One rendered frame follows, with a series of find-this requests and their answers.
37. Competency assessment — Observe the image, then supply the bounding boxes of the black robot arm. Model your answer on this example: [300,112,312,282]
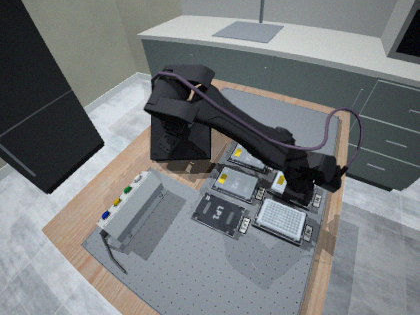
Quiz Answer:
[143,65,342,194]

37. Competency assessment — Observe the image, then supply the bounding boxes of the white button panel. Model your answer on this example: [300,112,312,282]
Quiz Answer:
[96,171,168,273]

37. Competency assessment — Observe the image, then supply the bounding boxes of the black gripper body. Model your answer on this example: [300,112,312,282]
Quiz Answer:
[282,174,314,205]

